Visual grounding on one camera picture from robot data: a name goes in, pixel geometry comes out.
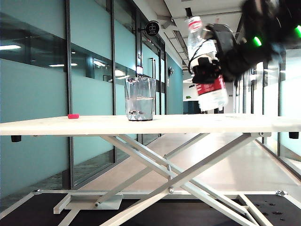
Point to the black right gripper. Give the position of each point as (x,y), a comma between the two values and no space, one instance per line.
(230,56)

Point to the clear water bottle red label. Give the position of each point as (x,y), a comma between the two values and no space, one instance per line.
(211,93)

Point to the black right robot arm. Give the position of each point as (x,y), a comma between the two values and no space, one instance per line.
(268,26)

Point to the red bottle cap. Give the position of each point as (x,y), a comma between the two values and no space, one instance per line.
(73,116)

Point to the dark counter in background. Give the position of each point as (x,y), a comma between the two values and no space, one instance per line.
(191,107)

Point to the round black hanging sign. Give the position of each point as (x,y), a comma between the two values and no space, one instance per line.
(152,28)

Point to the clear faceted glass cup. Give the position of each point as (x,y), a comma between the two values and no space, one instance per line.
(140,103)

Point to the black rubber table foot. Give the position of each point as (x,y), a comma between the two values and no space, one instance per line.
(16,139)
(294,135)

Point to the black base platform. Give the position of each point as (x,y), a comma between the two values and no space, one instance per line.
(35,212)

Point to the dark wall ornament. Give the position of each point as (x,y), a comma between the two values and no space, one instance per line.
(171,71)

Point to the white scissor lift table frame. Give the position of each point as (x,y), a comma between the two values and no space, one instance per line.
(183,180)

